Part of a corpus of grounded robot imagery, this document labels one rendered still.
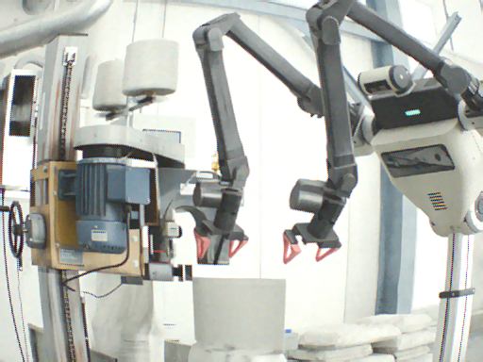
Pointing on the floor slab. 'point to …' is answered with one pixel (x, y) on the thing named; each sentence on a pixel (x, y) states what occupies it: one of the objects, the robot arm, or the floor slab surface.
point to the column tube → (54, 302)
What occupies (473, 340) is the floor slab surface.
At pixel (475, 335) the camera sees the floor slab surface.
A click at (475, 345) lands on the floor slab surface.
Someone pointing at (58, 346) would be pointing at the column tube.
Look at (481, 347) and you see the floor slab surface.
